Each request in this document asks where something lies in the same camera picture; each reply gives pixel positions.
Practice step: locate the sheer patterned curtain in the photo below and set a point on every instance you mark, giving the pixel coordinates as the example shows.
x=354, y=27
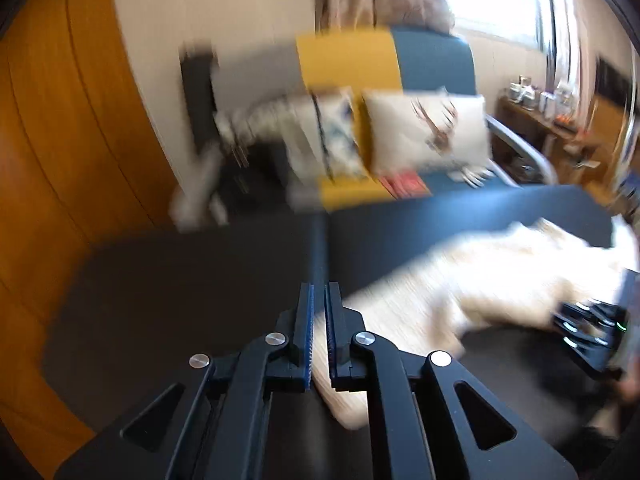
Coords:
x=570, y=20

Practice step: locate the black television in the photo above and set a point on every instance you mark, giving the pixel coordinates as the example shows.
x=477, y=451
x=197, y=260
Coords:
x=615, y=80

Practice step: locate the wooden side table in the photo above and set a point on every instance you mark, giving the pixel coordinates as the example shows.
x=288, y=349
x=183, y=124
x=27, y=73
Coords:
x=565, y=135

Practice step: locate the triangle pattern pillow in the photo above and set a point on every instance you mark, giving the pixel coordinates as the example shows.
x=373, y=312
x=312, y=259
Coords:
x=335, y=135

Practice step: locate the group of small containers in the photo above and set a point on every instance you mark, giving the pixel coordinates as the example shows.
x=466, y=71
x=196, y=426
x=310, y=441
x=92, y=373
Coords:
x=540, y=97

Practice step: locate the grey yellow blue sofa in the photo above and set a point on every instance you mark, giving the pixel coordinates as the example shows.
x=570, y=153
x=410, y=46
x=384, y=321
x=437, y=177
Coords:
x=430, y=60

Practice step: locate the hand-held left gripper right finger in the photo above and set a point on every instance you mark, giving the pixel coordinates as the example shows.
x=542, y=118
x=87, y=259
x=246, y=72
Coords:
x=330, y=342

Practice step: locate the cream knit sweater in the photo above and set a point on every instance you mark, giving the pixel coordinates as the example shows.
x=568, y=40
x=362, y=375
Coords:
x=490, y=280

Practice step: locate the white gloves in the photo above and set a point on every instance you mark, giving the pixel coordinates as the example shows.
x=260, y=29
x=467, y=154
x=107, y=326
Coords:
x=470, y=176

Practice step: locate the pink knit cloth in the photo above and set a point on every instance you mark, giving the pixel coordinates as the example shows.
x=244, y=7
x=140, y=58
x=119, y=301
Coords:
x=405, y=185

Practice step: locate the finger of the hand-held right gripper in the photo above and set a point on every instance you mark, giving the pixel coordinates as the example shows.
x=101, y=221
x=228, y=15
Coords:
x=590, y=347
x=597, y=317

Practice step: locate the deer print pillow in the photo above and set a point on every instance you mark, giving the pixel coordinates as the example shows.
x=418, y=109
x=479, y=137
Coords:
x=425, y=130

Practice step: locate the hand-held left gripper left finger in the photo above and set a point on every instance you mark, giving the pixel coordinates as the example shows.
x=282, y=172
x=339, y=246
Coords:
x=307, y=342

